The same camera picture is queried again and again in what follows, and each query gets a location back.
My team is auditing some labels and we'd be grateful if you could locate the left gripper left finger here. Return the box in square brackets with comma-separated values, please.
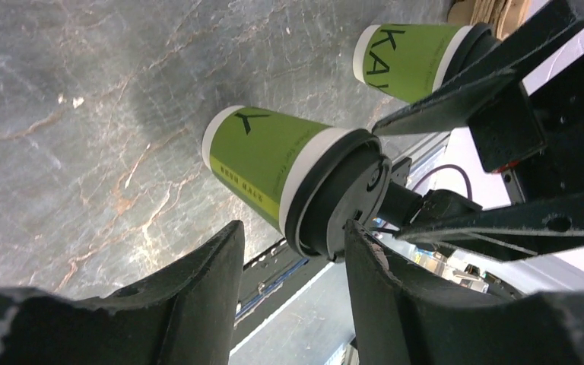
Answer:
[0, 221, 245, 364]

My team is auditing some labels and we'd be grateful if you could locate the brown pulp cup carrier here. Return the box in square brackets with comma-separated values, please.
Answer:
[447, 0, 532, 40]

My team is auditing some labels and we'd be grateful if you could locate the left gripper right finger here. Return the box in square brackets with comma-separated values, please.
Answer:
[345, 221, 584, 364]

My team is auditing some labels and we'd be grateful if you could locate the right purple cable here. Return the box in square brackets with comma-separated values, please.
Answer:
[410, 163, 475, 202]

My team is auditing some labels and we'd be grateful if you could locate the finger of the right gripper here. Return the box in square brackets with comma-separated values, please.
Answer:
[372, 0, 584, 136]
[397, 192, 584, 262]

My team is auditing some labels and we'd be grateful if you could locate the green paper coffee cup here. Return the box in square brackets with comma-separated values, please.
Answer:
[352, 24, 474, 103]

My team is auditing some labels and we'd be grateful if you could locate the black cup lid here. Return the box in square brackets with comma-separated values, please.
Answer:
[441, 23, 499, 85]
[280, 127, 392, 261]

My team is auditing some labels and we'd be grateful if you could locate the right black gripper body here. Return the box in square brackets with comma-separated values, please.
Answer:
[469, 54, 584, 203]

